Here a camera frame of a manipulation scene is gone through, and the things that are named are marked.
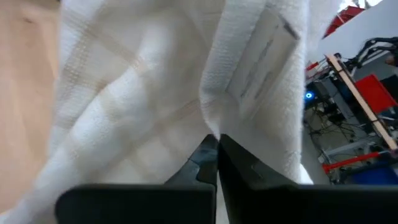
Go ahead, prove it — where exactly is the blue box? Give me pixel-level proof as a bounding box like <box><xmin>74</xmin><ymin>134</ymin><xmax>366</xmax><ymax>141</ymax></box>
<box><xmin>350</xmin><ymin>166</ymin><xmax>398</xmax><ymax>186</ymax></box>

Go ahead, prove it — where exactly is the red flat panel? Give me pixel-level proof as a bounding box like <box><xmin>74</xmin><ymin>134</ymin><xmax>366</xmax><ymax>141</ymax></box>
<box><xmin>354</xmin><ymin>73</ymin><xmax>398</xmax><ymax>115</ymax></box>

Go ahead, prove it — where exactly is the blue-lit device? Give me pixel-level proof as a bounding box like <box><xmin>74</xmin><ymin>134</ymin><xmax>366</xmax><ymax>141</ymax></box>
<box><xmin>303</xmin><ymin>89</ymin><xmax>317</xmax><ymax>110</ymax></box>

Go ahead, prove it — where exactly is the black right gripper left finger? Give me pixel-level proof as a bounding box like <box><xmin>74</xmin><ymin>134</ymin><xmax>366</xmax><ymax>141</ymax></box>
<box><xmin>55</xmin><ymin>134</ymin><xmax>220</xmax><ymax>224</ymax></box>

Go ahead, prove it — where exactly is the red metal bar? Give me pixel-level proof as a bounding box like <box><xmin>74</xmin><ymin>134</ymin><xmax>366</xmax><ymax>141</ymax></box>
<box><xmin>322</xmin><ymin>151</ymin><xmax>382</xmax><ymax>174</ymax></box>

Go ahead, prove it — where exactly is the wooden-edged robot table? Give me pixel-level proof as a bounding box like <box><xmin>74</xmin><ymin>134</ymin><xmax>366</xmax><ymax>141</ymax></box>
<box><xmin>325</xmin><ymin>53</ymin><xmax>398</xmax><ymax>152</ymax></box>

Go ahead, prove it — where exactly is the white checked towel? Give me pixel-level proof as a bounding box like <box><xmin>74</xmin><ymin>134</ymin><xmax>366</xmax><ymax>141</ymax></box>
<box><xmin>0</xmin><ymin>0</ymin><xmax>343</xmax><ymax>224</ymax></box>

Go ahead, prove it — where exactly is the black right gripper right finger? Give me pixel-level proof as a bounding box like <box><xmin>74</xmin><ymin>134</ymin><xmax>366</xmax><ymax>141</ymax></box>
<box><xmin>218</xmin><ymin>133</ymin><xmax>398</xmax><ymax>224</ymax></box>

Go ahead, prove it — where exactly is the red plastic bin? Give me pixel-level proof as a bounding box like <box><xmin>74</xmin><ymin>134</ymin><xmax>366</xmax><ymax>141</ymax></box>
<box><xmin>322</xmin><ymin>5</ymin><xmax>367</xmax><ymax>39</ymax></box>

